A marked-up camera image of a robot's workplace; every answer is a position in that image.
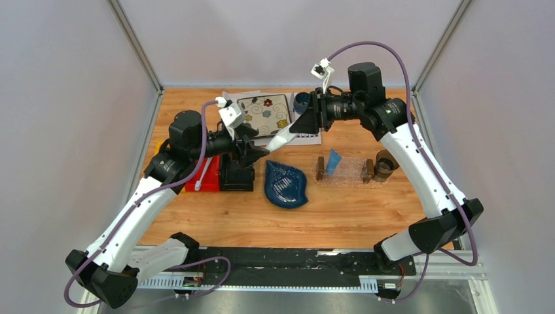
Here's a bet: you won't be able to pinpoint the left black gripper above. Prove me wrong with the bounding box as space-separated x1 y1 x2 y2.
189 122 270 169

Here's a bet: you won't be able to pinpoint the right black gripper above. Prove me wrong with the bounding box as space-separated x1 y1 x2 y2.
290 87 365 134

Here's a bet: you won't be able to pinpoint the white toothpaste tube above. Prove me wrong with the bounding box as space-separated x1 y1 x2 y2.
264 126 300 152

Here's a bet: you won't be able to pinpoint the blue toothpaste tube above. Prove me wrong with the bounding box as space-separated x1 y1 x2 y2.
325 149 342 176

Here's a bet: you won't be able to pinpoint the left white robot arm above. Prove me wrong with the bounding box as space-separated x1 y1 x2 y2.
65 111 268 309

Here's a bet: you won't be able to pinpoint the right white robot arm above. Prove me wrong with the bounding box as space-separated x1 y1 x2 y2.
289 62 484 274

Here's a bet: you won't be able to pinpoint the white toothbrush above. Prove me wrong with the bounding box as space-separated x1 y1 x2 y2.
194 157 213 191

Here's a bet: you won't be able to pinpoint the white patterned placemat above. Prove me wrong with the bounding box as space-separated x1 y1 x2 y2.
219 90 322 147

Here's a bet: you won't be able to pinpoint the dark blue ceramic mug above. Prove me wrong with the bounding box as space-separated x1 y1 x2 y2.
293 92 310 114

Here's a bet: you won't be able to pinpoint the square floral ceramic plate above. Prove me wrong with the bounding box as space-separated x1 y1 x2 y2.
238 94 292 137

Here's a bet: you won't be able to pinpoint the black plastic bin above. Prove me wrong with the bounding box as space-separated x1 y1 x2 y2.
219 155 255 192

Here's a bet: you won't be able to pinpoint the red plastic bin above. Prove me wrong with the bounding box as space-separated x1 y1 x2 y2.
185 156 221 192

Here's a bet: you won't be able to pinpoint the blue shell-shaped dish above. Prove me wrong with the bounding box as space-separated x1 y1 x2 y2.
264 160 309 209

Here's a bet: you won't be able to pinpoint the yellow plastic bin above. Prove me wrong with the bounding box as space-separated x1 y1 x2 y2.
154 141 164 156

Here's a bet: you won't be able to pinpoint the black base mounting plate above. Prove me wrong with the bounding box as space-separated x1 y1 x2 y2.
184 247 416 288

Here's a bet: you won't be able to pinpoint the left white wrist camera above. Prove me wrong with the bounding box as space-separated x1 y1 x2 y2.
215 97 246 139

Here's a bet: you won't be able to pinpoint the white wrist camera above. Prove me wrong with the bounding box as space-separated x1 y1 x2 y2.
215 97 246 139
311 58 334 94

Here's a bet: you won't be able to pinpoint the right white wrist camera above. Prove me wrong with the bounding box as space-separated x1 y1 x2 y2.
311 58 334 94

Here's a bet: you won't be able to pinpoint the clear glass tray wooden handles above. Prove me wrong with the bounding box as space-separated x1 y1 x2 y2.
312 156 375 188

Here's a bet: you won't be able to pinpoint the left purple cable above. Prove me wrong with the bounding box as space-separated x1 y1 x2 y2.
63 100 233 309

